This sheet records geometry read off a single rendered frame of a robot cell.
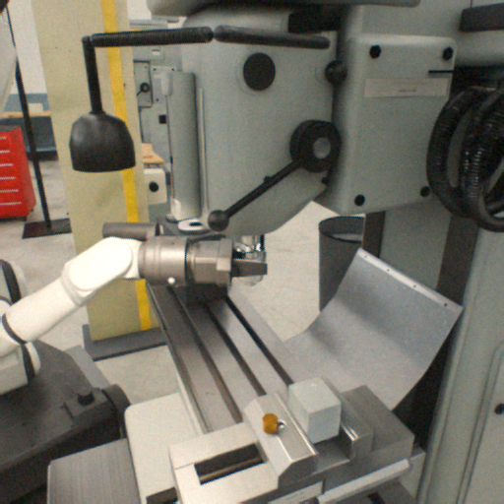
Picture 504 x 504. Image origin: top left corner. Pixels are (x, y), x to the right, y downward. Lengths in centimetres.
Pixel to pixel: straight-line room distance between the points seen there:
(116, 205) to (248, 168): 190
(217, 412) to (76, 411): 71
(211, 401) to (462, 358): 50
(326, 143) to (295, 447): 41
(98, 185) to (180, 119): 181
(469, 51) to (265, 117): 34
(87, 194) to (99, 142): 193
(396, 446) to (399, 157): 43
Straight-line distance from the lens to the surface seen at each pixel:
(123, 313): 271
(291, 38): 47
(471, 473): 117
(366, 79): 63
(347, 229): 302
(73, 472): 105
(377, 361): 96
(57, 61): 234
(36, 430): 146
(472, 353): 94
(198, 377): 88
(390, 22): 67
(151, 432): 95
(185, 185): 64
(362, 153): 64
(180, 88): 62
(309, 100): 61
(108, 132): 50
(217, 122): 58
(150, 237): 75
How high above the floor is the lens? 155
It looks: 23 degrees down
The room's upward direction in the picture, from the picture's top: straight up
